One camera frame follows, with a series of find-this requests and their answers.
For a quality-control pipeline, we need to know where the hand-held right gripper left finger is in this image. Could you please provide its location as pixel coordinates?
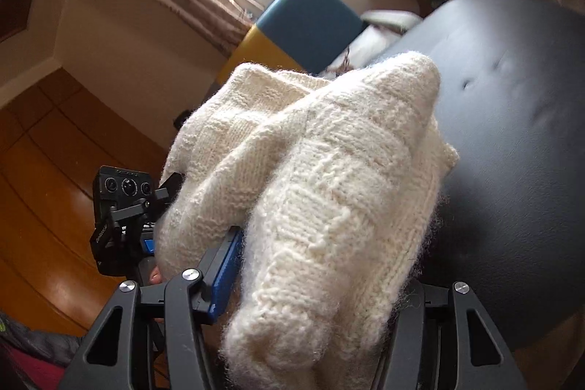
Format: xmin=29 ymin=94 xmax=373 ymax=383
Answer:
xmin=59 ymin=228 xmax=245 ymax=390

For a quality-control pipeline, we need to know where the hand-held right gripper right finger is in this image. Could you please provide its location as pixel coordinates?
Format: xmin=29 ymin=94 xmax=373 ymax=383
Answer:
xmin=370 ymin=280 xmax=528 ymax=390

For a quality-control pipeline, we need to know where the cream knit sweater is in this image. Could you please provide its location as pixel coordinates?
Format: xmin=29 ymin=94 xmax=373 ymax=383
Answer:
xmin=158 ymin=50 xmax=460 ymax=390

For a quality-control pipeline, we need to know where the grey yellow blue sofa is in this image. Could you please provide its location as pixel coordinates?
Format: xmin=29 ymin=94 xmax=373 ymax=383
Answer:
xmin=215 ymin=0 xmax=426 ymax=89

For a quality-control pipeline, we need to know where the black padded table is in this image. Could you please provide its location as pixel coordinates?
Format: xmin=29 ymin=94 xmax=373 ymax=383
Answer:
xmin=366 ymin=0 xmax=585 ymax=349

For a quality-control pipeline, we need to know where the white deer print pillow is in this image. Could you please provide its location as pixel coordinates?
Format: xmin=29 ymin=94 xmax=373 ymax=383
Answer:
xmin=320 ymin=24 xmax=398 ymax=77

